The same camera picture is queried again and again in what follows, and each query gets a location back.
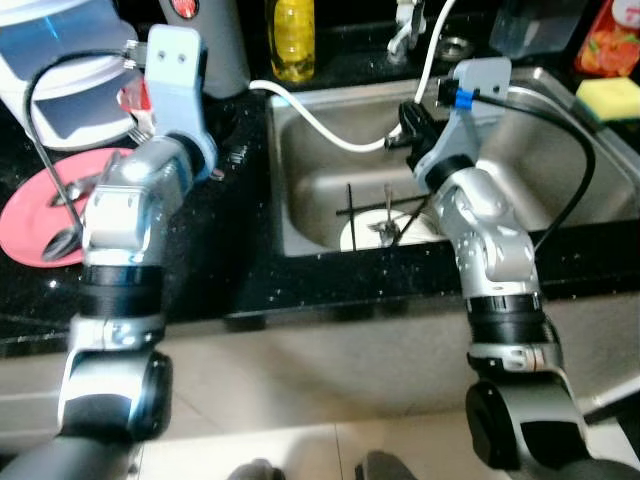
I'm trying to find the metal spoon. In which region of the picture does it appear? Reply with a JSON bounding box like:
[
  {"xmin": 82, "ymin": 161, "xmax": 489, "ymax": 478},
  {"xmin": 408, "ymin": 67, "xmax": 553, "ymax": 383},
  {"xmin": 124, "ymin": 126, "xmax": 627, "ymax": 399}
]
[
  {"xmin": 368, "ymin": 183, "xmax": 403, "ymax": 246},
  {"xmin": 40, "ymin": 170, "xmax": 106, "ymax": 263}
]

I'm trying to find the stainless steel sink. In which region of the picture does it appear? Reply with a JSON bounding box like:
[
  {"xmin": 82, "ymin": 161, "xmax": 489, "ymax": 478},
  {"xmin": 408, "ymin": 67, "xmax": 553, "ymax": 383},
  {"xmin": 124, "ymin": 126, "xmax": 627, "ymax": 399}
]
[{"xmin": 265, "ymin": 68, "xmax": 640, "ymax": 261}]

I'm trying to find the chrome faucet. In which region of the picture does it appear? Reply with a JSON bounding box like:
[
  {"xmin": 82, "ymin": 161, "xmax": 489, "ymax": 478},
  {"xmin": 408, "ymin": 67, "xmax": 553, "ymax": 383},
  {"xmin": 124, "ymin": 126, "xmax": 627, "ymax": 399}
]
[{"xmin": 388, "ymin": 0, "xmax": 426, "ymax": 66}]

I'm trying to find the white plate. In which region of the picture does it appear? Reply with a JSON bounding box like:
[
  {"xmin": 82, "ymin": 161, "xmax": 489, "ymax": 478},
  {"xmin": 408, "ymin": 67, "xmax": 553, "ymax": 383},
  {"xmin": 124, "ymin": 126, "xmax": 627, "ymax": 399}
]
[{"xmin": 340, "ymin": 208, "xmax": 441, "ymax": 251}]

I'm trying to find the yellow dish soap bottle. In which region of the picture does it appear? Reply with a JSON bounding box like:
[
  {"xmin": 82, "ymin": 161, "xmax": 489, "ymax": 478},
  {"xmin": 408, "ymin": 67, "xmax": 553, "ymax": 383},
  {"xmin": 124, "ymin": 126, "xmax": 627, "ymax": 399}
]
[{"xmin": 268, "ymin": 0, "xmax": 316, "ymax": 83}]

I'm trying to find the clear plastic container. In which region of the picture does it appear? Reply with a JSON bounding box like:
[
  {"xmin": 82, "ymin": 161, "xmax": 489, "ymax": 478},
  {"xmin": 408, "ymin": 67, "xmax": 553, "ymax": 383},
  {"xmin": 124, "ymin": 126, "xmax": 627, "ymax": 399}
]
[{"xmin": 490, "ymin": 0, "xmax": 591, "ymax": 61}]

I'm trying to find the yellow sponge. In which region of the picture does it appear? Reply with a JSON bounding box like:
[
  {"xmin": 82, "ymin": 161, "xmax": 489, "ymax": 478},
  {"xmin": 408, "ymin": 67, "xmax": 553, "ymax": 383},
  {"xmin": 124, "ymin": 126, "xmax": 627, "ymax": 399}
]
[{"xmin": 577, "ymin": 78, "xmax": 640, "ymax": 123}]

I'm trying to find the grey thermos with red logo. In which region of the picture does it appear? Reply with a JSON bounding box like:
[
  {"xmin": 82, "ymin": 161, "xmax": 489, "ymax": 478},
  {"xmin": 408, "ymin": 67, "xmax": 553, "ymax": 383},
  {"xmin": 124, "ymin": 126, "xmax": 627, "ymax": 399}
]
[{"xmin": 160, "ymin": 0, "xmax": 251, "ymax": 99}]

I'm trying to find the red printed package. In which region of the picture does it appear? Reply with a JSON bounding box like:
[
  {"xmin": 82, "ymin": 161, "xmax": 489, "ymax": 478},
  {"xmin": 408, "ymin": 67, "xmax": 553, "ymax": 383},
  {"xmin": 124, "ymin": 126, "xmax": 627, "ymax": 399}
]
[{"xmin": 575, "ymin": 0, "xmax": 640, "ymax": 76}]

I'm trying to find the beige cabinet front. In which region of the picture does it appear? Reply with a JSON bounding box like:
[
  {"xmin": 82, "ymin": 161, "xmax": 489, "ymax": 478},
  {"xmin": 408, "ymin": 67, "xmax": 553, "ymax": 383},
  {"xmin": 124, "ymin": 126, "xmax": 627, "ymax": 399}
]
[{"xmin": 0, "ymin": 295, "xmax": 640, "ymax": 441}]

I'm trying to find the grey right robot foot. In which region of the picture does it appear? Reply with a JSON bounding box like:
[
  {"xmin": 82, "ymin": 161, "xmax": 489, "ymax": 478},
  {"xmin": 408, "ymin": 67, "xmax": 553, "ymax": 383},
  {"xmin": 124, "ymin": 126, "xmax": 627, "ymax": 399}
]
[{"xmin": 355, "ymin": 450, "xmax": 419, "ymax": 480}]

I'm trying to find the grey robot foot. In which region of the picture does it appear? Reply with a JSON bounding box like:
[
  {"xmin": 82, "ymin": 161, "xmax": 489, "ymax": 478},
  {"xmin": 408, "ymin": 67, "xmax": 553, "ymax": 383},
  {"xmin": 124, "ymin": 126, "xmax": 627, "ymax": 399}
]
[
  {"xmin": 228, "ymin": 458, "xmax": 286, "ymax": 480},
  {"xmin": 355, "ymin": 450, "xmax": 419, "ymax": 480}
]

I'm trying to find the grey left robot foot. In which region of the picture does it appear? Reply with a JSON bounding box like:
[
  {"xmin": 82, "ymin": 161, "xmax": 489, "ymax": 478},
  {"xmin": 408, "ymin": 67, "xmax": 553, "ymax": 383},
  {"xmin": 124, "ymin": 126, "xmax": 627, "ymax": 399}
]
[{"xmin": 228, "ymin": 458, "xmax": 286, "ymax": 480}]

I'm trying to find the pink plate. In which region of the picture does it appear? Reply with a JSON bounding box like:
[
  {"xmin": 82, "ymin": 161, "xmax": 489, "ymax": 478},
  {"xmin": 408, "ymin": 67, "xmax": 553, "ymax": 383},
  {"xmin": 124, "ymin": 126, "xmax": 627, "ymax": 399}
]
[{"xmin": 0, "ymin": 148, "xmax": 136, "ymax": 267}]

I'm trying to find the black cable with blue tape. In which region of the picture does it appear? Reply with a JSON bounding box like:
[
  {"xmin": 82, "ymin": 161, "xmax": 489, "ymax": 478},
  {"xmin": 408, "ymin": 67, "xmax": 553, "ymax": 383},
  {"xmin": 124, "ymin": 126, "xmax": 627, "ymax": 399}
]
[{"xmin": 438, "ymin": 85, "xmax": 598, "ymax": 256}]

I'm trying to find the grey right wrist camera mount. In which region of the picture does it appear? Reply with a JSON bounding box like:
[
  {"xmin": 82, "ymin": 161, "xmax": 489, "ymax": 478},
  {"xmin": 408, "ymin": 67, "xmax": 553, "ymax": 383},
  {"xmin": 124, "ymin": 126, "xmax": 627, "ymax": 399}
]
[{"xmin": 415, "ymin": 58, "xmax": 513, "ymax": 179}]

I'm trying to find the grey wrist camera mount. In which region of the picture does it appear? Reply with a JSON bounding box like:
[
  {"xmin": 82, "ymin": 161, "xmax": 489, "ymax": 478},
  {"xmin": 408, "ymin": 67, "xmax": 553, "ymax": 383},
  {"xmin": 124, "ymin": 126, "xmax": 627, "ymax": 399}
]
[
  {"xmin": 143, "ymin": 25, "xmax": 218, "ymax": 181},
  {"xmin": 415, "ymin": 58, "xmax": 513, "ymax": 179}
]

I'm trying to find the black wire rack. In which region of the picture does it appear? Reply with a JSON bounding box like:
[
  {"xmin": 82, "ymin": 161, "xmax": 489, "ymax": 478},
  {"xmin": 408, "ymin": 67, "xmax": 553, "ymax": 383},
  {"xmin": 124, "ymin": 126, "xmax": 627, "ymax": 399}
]
[{"xmin": 335, "ymin": 183, "xmax": 446, "ymax": 251}]

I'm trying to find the round metal ring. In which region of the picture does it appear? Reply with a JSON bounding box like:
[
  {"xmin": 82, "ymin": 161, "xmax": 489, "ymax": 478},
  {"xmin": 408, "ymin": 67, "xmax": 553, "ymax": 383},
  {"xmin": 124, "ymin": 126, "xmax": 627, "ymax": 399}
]
[{"xmin": 440, "ymin": 35, "xmax": 476, "ymax": 59}]

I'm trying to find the white flexible hose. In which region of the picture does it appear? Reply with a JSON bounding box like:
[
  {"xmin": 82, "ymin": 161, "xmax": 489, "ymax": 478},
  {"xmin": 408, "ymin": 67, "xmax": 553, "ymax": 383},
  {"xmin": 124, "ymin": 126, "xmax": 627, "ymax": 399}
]
[{"xmin": 248, "ymin": 0, "xmax": 459, "ymax": 154}]

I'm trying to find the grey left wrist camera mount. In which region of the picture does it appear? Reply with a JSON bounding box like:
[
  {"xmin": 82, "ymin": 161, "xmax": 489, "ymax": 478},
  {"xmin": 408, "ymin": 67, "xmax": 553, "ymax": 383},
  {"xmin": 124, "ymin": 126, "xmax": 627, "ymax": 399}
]
[{"xmin": 143, "ymin": 25, "xmax": 218, "ymax": 181}]

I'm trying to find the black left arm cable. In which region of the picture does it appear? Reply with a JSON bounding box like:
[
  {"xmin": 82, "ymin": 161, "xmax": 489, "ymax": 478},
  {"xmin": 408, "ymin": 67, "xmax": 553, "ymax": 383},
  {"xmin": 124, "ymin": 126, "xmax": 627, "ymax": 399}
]
[{"xmin": 25, "ymin": 42, "xmax": 151, "ymax": 246}]

